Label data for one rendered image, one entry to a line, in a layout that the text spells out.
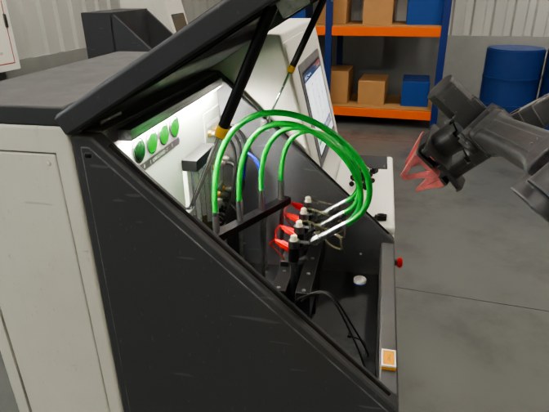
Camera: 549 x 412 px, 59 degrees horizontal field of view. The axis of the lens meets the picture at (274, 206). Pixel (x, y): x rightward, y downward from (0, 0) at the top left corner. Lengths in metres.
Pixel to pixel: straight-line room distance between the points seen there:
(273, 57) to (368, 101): 5.17
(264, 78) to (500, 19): 6.29
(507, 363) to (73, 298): 2.13
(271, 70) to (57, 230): 0.77
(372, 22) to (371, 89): 0.81
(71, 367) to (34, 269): 0.24
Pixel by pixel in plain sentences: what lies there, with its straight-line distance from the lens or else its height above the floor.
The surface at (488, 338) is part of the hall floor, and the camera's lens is 2.82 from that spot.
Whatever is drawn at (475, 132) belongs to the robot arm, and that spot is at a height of 1.45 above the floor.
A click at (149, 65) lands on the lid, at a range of 0.76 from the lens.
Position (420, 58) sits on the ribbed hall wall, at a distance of 7.57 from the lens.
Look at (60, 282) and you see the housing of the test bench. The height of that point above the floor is 1.15.
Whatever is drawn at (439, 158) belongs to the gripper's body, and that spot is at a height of 1.37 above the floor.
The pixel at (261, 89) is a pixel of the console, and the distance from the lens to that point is 1.46.
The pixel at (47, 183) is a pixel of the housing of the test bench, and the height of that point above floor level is 1.36.
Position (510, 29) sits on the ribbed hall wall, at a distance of 7.63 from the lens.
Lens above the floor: 1.67
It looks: 24 degrees down
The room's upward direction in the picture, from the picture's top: 1 degrees counter-clockwise
